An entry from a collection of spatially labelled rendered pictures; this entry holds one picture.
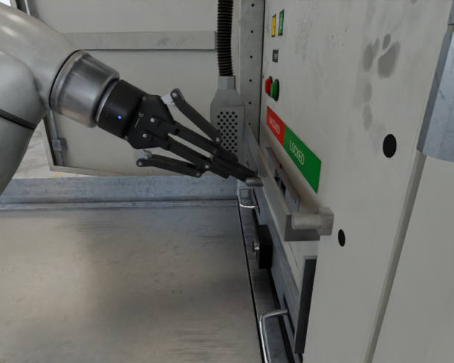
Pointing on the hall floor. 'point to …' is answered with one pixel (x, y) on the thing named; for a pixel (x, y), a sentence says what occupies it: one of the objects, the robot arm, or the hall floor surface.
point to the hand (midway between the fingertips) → (233, 168)
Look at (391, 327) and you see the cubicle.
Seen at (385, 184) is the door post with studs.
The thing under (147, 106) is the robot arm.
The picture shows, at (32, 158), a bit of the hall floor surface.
